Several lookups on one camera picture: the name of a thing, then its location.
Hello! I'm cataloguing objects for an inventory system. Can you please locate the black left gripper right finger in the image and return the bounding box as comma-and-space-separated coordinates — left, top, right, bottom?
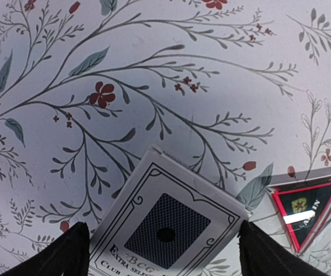
238, 220, 326, 276

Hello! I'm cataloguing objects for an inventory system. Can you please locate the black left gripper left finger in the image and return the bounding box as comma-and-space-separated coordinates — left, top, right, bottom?
3, 222, 90, 276

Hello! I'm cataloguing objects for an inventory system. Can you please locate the red black triangular card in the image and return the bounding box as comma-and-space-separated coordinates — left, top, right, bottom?
267, 166, 331, 255

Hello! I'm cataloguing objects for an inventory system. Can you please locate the white playing card box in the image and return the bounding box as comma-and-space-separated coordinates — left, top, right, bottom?
89, 146, 248, 275

